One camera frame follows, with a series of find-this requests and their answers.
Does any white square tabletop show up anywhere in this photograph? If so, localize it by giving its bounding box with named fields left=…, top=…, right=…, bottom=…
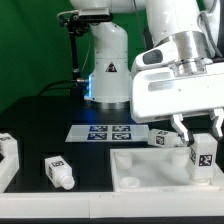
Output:
left=110, top=147, right=224, bottom=192

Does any white AprilTag base sheet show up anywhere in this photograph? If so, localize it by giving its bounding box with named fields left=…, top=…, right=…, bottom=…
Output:
left=66, top=124, right=149, bottom=142

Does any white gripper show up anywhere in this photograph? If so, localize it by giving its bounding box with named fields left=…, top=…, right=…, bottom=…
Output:
left=131, top=63, right=224, bottom=145

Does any white U-shaped obstacle fence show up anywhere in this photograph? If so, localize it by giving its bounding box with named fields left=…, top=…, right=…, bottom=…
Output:
left=0, top=153, right=224, bottom=218

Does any black camera stand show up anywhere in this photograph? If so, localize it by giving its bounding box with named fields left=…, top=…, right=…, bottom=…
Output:
left=57, top=7, right=113, bottom=85

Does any black cable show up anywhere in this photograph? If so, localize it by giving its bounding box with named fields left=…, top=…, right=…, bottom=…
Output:
left=37, top=78, right=90, bottom=97

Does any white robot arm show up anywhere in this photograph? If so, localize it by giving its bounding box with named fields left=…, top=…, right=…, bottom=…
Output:
left=70, top=0, right=224, bottom=142

